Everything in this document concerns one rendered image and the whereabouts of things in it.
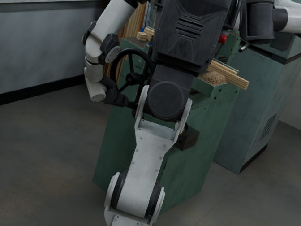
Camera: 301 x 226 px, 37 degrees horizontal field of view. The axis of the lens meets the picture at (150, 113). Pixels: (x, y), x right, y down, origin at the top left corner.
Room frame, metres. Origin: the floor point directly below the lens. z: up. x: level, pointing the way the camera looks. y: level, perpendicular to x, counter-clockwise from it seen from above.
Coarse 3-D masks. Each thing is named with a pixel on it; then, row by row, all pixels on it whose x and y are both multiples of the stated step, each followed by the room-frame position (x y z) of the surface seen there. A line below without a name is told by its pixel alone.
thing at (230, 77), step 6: (150, 36) 2.35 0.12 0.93; (210, 66) 2.14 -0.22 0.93; (216, 66) 2.12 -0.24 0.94; (222, 72) 2.10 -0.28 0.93; (228, 72) 2.09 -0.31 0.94; (228, 78) 2.08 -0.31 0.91; (234, 78) 2.06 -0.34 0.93; (240, 78) 2.05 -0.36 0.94; (234, 84) 2.05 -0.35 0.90; (240, 84) 2.04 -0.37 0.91; (246, 84) 2.02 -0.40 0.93
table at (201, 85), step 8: (120, 40) 2.26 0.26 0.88; (128, 40) 2.24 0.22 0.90; (136, 40) 2.29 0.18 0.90; (120, 48) 2.25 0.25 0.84; (136, 56) 2.19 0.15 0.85; (208, 72) 2.12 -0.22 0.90; (200, 80) 1.98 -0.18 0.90; (200, 88) 1.97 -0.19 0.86; (208, 88) 1.95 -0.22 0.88; (216, 88) 1.96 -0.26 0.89; (224, 88) 2.04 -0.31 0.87; (208, 96) 1.94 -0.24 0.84
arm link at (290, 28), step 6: (282, 6) 1.66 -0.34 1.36; (288, 12) 1.63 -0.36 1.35; (294, 12) 1.65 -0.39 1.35; (300, 12) 1.67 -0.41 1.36; (288, 18) 1.61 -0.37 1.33; (294, 18) 1.63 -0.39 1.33; (300, 18) 1.65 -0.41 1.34; (288, 24) 1.62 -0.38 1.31; (294, 24) 1.63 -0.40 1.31; (300, 24) 1.65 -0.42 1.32; (282, 30) 1.63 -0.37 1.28; (288, 30) 1.64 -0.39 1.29; (294, 30) 1.65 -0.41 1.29; (300, 30) 1.67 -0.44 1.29; (300, 36) 1.71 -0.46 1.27
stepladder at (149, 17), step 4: (148, 4) 3.01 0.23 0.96; (148, 8) 2.99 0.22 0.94; (152, 8) 3.00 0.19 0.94; (148, 12) 2.99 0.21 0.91; (152, 12) 3.01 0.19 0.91; (144, 16) 3.01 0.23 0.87; (148, 16) 2.98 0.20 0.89; (152, 16) 3.01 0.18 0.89; (144, 20) 3.01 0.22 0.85; (148, 20) 2.98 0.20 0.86; (152, 20) 3.01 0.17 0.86; (144, 24) 3.00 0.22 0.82; (148, 24) 2.98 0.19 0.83; (152, 24) 3.02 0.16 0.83; (144, 28) 3.00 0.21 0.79
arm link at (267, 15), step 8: (248, 8) 1.59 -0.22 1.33; (256, 8) 1.57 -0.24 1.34; (264, 8) 1.56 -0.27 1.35; (272, 8) 1.59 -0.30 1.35; (280, 8) 1.62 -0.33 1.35; (248, 16) 1.58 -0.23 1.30; (256, 16) 1.55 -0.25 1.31; (264, 16) 1.55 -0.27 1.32; (272, 16) 1.57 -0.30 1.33; (280, 16) 1.59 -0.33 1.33; (248, 24) 1.57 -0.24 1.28; (256, 24) 1.54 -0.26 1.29; (264, 24) 1.54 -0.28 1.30; (272, 24) 1.57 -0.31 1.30; (280, 24) 1.60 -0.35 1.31; (248, 32) 1.56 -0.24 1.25; (256, 32) 1.53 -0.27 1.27; (264, 32) 1.53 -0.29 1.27; (272, 32) 1.55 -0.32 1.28
